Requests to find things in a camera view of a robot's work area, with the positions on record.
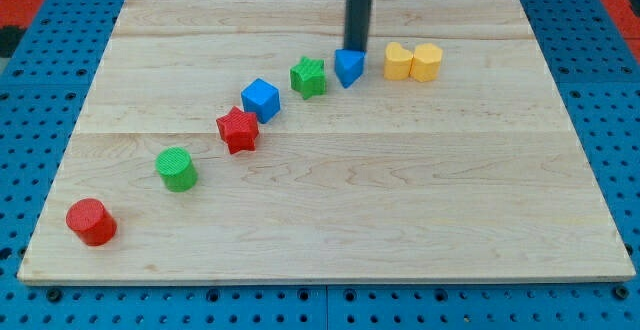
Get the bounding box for yellow hexagon block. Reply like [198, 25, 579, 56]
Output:
[410, 43, 443, 82]

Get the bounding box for yellow heart block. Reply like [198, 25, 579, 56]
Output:
[383, 42, 413, 80]

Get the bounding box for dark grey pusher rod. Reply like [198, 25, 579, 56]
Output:
[343, 0, 373, 52]

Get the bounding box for blue triangular prism block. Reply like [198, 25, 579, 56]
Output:
[334, 49, 366, 88]

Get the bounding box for blue cube block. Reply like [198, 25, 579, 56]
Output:
[241, 78, 281, 124]

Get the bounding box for green cylinder block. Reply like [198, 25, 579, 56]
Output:
[155, 147, 198, 192]

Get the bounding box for red star block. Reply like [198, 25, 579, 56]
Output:
[216, 107, 259, 154]

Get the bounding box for light wooden board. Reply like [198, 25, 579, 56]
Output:
[18, 0, 636, 286]

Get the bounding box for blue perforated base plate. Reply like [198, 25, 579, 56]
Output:
[1, 0, 639, 329]

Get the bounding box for red cylinder block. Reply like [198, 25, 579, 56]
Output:
[65, 198, 117, 246]

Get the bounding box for green star block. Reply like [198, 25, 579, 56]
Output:
[290, 56, 326, 100]

